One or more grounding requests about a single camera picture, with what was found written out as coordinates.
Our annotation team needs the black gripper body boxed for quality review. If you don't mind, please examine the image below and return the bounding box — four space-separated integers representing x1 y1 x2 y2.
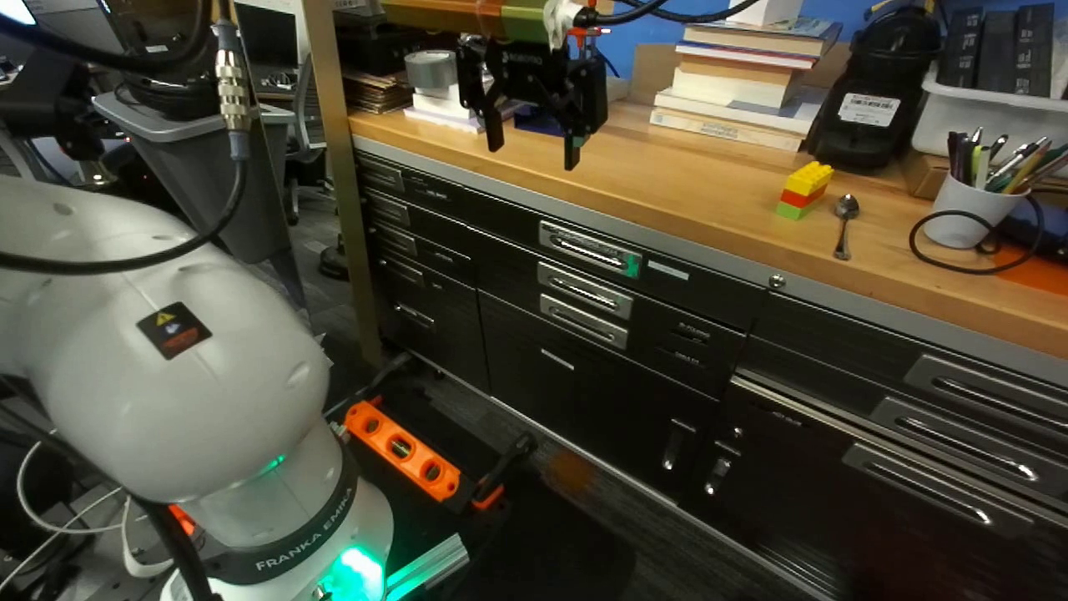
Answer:
487 42 573 107

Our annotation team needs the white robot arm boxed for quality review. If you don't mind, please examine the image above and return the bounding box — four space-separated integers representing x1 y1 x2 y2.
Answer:
0 178 403 601

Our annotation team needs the grey drawer cabinet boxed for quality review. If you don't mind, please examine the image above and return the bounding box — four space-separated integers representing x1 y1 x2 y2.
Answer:
357 152 1068 601

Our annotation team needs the open grey metal drawer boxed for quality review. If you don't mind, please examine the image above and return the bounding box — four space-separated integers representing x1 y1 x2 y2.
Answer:
373 252 741 488

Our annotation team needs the stack of books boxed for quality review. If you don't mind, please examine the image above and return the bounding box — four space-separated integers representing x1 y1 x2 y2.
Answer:
648 21 841 152

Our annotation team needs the colourful toy block stack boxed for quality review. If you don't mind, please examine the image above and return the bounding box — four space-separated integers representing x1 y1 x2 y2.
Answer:
773 160 834 222

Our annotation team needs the metal spoon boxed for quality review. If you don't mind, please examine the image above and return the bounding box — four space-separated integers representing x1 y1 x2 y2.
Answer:
834 195 861 259

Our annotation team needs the black label printer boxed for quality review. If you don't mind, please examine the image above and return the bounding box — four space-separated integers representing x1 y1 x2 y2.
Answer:
804 5 940 170

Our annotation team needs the white pen cup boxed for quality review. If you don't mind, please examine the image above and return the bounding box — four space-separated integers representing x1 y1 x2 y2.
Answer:
922 130 1052 252

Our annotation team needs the grey duct tape roll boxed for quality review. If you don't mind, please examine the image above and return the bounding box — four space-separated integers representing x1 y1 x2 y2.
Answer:
403 50 457 94

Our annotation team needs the black cable loop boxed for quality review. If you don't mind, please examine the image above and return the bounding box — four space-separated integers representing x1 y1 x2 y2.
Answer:
904 195 1046 276

